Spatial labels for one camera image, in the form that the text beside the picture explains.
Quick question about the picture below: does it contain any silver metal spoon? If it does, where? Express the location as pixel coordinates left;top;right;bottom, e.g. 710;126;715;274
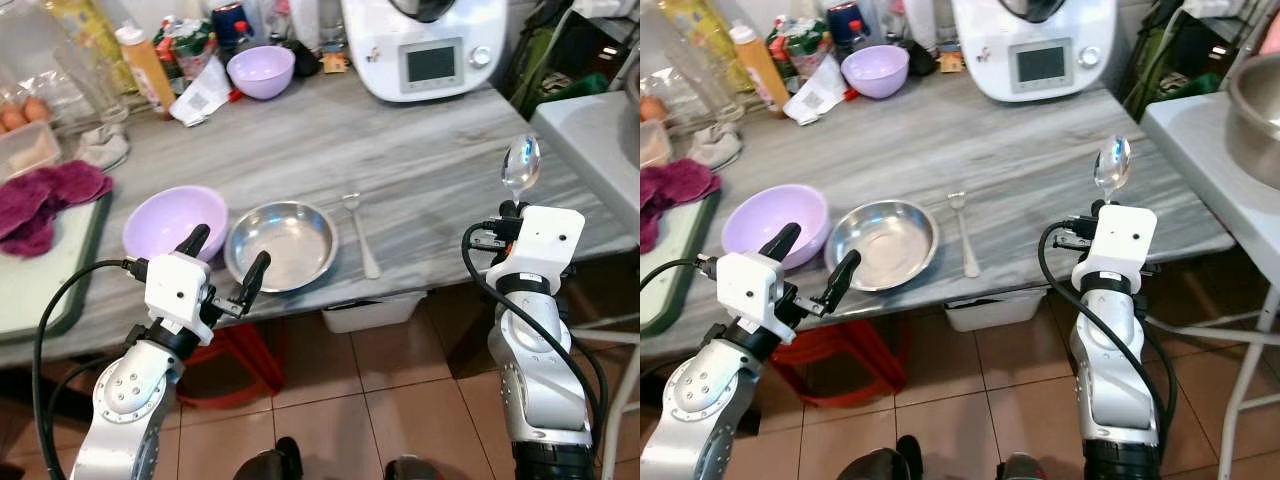
500;134;543;206
1093;135;1134;206

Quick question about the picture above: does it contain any lilac plastic bowl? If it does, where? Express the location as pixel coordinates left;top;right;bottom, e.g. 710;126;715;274
122;185;229;263
226;45;297;101
721;184;830;269
841;44;911;100

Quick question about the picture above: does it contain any stainless steel bowl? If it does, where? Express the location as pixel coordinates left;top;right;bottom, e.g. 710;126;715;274
224;201;339;294
824;199;940;292

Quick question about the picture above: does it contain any red stool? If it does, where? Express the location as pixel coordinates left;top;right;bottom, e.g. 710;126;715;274
170;322;286;409
770;320;906;406

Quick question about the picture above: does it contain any white side table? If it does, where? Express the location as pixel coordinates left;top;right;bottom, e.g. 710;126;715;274
1140;92;1280;480
530;90;641;480

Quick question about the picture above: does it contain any silver metal fork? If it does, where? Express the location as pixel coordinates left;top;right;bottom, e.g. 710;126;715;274
947;190;983;278
342;193;382;280

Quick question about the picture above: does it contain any magenta towel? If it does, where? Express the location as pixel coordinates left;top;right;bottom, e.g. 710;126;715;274
0;160;114;259
640;158;723;253

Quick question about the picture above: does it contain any white plastic bin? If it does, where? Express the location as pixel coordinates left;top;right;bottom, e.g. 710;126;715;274
320;290;429;334
943;288;1046;333

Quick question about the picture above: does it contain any white green-edged cutting board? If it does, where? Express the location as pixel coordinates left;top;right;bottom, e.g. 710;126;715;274
640;190;721;336
0;190;113;346

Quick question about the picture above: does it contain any grey cloth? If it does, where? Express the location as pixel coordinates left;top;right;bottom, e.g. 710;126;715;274
688;122;743;169
75;122;131;171

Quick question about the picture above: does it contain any white paper packet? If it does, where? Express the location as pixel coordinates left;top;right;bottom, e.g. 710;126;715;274
782;55;851;126
168;58;236;128

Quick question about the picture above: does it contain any clear plastic lidded box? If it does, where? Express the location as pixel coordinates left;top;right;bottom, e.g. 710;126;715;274
0;120;61;181
640;118;673;169

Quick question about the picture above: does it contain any dark green bag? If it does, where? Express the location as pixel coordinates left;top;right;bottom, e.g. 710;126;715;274
1120;0;1251;121
505;0;611;111

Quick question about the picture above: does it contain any orange sauce bottle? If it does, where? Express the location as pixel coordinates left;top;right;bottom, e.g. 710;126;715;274
728;20;791;118
115;22;177;119

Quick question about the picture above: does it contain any steel pot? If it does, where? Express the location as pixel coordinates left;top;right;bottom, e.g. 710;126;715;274
1225;52;1280;191

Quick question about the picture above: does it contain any clear drinking glass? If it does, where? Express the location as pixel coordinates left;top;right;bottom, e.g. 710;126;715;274
55;40;129;136
665;40;743;131

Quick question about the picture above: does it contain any white kitchen machine with screen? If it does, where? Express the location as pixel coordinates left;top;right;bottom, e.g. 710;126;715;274
950;0;1119;103
340;0;509;103

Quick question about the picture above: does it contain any green red food packet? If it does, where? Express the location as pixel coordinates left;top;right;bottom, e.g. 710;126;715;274
770;15;831;81
160;18;216;81

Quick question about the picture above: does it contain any dark blue cup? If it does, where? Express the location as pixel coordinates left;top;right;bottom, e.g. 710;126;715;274
826;2;866;49
212;3;251;51

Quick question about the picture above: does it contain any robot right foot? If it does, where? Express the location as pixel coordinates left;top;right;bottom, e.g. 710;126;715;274
995;452;1051;480
385;455;451;480

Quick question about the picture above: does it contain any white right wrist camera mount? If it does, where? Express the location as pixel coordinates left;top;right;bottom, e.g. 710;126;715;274
1073;205;1159;293
487;205;586;291

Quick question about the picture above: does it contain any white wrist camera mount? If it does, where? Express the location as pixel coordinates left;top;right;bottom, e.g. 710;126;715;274
716;251;786;336
487;205;586;291
145;250;214;331
1073;205;1159;293

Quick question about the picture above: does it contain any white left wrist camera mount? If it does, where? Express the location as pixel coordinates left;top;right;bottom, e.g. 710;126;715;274
716;251;786;336
145;250;214;331

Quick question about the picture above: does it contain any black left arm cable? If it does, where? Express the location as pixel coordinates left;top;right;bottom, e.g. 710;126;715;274
640;255;723;301
30;258;151;480

